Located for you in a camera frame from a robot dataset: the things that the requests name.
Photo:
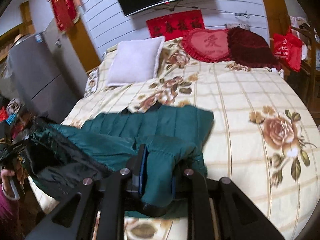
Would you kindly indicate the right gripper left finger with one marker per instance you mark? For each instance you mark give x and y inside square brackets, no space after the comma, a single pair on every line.
[138,169]

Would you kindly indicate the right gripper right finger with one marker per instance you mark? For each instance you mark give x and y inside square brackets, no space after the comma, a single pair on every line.
[180,182]

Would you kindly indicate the teal puffer jacket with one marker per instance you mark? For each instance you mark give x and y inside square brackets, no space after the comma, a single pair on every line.
[59,157]

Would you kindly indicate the person's left hand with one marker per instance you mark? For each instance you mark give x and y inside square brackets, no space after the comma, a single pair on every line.
[6,175]

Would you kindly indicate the floral checked bed sheet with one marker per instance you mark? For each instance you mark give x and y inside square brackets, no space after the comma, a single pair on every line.
[263,137]

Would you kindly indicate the grey refrigerator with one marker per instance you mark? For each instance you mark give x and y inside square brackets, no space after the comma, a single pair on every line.
[47,73]

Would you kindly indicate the white square pillow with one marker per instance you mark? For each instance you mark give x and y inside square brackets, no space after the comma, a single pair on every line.
[135,61]

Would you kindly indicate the red heart-shaped cushion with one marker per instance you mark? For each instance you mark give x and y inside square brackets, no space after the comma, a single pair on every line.
[207,45]

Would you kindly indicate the dark red velvet cushion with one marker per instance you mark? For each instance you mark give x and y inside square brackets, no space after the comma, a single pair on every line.
[250,49]

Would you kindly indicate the red banner with characters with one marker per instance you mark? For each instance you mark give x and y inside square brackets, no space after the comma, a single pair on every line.
[175,25]

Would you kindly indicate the red shopping bag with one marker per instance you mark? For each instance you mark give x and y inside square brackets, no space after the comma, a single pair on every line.
[288,50]

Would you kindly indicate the red hanging knot decoration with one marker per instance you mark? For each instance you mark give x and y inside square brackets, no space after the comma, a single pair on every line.
[66,13]

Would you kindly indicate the wooden chair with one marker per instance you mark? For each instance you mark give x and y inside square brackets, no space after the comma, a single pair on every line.
[306,82]

